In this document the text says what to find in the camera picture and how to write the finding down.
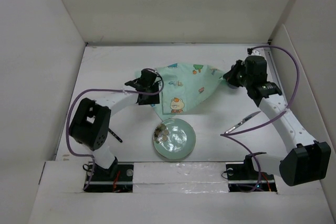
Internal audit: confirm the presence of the green cartoon print cloth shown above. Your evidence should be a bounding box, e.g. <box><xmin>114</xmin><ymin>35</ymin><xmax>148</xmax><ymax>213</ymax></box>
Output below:
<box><xmin>149</xmin><ymin>62</ymin><xmax>224</xmax><ymax>121</ymax></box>

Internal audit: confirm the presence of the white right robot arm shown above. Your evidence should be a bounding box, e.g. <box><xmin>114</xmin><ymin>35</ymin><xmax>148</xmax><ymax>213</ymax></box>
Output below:
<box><xmin>224</xmin><ymin>56</ymin><xmax>331</xmax><ymax>186</ymax></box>

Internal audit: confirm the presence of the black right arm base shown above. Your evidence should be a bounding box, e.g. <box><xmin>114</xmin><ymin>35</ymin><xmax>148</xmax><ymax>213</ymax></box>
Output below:
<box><xmin>221</xmin><ymin>154</ymin><xmax>277</xmax><ymax>193</ymax></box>

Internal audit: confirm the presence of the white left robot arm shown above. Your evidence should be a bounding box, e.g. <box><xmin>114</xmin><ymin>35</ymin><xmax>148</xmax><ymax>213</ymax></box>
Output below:
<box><xmin>66</xmin><ymin>68</ymin><xmax>164</xmax><ymax>180</ymax></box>

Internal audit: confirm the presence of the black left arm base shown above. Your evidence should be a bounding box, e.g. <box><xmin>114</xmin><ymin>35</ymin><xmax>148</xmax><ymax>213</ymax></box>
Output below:
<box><xmin>82</xmin><ymin>162</ymin><xmax>134</xmax><ymax>193</ymax></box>

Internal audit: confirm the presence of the purple ceramic mug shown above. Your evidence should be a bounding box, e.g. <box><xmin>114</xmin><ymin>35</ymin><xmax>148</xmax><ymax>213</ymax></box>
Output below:
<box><xmin>227</xmin><ymin>83</ymin><xmax>239</xmax><ymax>90</ymax></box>

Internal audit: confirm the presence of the steel table knife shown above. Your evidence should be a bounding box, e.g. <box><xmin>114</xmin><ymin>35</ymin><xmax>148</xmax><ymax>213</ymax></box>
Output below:
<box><xmin>225</xmin><ymin>111</ymin><xmax>260</xmax><ymax>134</ymax></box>

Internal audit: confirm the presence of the green floral plate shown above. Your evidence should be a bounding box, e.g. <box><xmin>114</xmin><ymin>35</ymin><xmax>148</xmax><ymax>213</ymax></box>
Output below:
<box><xmin>153</xmin><ymin>119</ymin><xmax>196</xmax><ymax>161</ymax></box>

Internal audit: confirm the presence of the steel fork black handle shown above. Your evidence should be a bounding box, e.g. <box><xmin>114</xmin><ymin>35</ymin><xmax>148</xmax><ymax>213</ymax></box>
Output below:
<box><xmin>108</xmin><ymin>129</ymin><xmax>123</xmax><ymax>143</ymax></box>

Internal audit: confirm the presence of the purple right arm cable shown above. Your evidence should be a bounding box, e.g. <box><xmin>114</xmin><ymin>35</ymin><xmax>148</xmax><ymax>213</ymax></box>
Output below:
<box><xmin>219</xmin><ymin>45</ymin><xmax>300</xmax><ymax>193</ymax></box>

